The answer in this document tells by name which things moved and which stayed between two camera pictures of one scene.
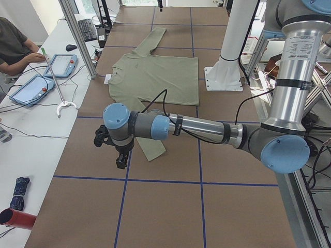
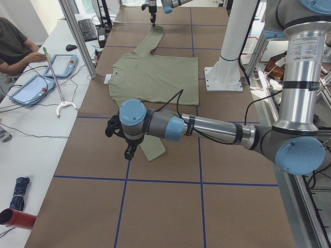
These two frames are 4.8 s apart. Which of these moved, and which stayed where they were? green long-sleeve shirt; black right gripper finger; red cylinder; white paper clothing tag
Moved: black right gripper finger
Stayed: red cylinder; white paper clothing tag; green long-sleeve shirt
